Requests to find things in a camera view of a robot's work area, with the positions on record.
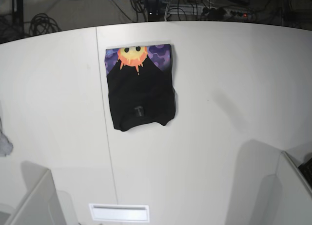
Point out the white partition panel left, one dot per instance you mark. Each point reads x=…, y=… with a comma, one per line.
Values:
x=39, y=206

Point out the grey cloth at left edge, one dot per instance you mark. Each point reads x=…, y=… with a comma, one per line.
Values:
x=6, y=146

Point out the white partition panel right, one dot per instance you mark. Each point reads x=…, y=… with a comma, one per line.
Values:
x=290, y=199

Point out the white partition panel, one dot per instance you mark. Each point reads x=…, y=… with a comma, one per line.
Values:
x=39, y=206
x=290, y=199

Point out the black T-shirt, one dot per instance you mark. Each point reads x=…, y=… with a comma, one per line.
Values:
x=140, y=85

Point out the white paper label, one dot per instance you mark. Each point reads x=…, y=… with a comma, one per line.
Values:
x=120, y=213

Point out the black keyboard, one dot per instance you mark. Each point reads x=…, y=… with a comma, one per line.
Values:
x=306, y=170

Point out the white power strip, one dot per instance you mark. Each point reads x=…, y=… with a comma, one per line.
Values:
x=210, y=11

